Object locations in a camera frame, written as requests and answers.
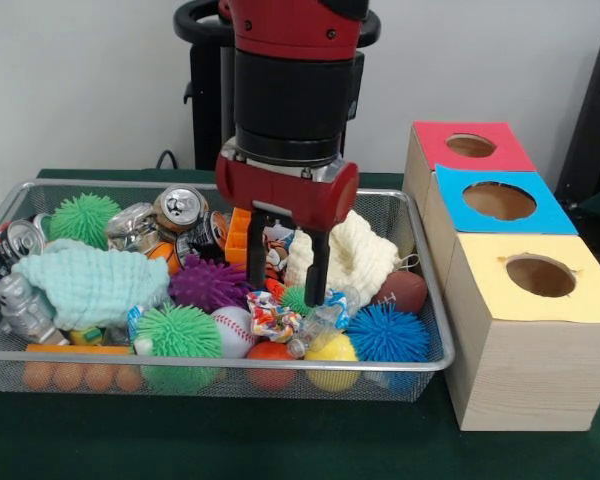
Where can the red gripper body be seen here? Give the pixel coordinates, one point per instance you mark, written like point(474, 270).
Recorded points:
point(285, 192)

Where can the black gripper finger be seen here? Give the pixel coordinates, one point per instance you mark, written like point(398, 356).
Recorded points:
point(256, 250)
point(316, 270)

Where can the multicolour patterned cloth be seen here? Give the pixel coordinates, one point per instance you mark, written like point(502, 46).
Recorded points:
point(270, 315)

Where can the mint green cloth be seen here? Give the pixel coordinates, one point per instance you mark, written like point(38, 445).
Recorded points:
point(95, 285)

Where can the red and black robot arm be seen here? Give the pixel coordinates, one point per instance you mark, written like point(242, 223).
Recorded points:
point(295, 90)

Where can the wooden box with three holes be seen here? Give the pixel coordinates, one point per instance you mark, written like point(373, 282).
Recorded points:
point(530, 375)

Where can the orange plastic block tray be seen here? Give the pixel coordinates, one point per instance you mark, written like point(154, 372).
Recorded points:
point(236, 242)

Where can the cream knitted cloth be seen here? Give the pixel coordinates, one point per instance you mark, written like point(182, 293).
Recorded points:
point(365, 255)

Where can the purple spiky ball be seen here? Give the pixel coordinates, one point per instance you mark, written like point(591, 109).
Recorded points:
point(207, 285)

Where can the white baseball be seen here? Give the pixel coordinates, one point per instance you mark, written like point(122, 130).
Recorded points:
point(235, 330)

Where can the brown toy football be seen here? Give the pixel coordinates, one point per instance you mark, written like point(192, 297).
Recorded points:
point(402, 292)

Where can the blue spiky ball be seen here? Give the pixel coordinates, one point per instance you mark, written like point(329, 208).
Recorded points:
point(387, 334)

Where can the green spiky ball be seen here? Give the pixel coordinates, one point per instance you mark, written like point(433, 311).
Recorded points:
point(175, 330)
point(82, 217)

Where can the black flat panel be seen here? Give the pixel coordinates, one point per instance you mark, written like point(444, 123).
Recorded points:
point(595, 110)

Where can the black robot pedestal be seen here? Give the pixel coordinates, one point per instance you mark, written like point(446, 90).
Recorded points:
point(205, 100)

